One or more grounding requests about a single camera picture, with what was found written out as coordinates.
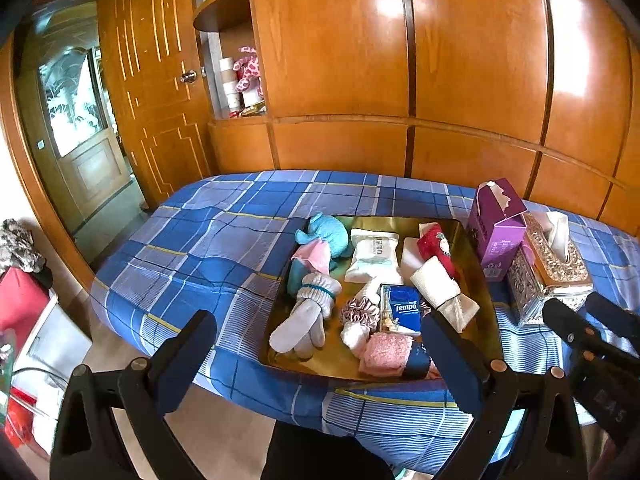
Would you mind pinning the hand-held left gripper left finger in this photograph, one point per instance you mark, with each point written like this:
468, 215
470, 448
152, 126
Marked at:
185, 355

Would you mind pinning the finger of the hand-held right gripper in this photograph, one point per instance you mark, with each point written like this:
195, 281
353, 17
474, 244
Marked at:
615, 317
570, 325

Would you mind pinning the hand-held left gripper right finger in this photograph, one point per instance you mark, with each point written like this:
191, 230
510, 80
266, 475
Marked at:
450, 365

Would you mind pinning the pink navy fuzzy socks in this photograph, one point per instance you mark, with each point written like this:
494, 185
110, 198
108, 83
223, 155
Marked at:
385, 355

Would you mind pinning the blue pocket tissue packet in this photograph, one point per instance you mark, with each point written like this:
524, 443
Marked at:
400, 310

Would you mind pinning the beige towel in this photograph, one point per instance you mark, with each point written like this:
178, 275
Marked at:
435, 280

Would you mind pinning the white fluffy brown-trimmed sock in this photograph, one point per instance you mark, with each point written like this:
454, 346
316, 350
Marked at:
356, 340

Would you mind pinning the pink satin scrunchie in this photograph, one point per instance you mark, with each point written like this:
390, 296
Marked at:
350, 312

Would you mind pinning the white cloth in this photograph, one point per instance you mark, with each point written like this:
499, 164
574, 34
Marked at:
411, 255

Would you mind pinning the grey knit gloves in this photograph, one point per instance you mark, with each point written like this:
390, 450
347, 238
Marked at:
300, 325

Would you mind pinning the red sock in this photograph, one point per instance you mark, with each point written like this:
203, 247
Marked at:
435, 245

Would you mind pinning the white wet wipe pack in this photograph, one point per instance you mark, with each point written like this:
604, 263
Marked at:
372, 257

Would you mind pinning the teal elastic band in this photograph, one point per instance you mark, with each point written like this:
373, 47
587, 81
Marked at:
317, 289

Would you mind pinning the gold rectangular tray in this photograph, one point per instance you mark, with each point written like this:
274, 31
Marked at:
385, 225

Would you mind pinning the pink soft cloth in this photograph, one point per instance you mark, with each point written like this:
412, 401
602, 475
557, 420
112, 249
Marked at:
315, 255

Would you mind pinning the blue plush toy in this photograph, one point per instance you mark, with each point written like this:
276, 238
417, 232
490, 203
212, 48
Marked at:
330, 232

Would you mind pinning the ornate silver gold tissue box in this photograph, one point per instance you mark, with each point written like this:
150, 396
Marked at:
530, 285

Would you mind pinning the purple carton box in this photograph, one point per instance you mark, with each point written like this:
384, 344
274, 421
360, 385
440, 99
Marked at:
492, 245

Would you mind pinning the blue plaid bed sheet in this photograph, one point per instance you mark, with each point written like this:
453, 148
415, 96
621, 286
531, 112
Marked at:
200, 240

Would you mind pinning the white side table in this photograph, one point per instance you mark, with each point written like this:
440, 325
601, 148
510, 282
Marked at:
55, 350

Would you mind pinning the person's dark clothing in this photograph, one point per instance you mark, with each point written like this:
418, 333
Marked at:
325, 455

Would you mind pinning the red box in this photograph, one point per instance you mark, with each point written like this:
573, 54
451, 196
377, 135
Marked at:
22, 300

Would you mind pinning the grey patterned cloth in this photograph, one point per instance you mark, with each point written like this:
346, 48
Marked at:
17, 245

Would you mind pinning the white paper rolls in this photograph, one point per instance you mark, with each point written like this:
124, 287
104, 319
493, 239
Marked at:
229, 85

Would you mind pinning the metal door knob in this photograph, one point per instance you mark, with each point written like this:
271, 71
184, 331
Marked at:
188, 77

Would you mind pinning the frosted glass wooden door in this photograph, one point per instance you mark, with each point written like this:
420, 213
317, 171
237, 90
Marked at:
75, 100

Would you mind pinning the wooden wardrobe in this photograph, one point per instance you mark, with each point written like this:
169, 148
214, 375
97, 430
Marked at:
475, 60

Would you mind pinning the pink plush toy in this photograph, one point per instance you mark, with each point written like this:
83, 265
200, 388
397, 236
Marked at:
248, 67

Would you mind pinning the wooden corner shelf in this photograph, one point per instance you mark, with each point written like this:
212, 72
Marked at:
222, 10

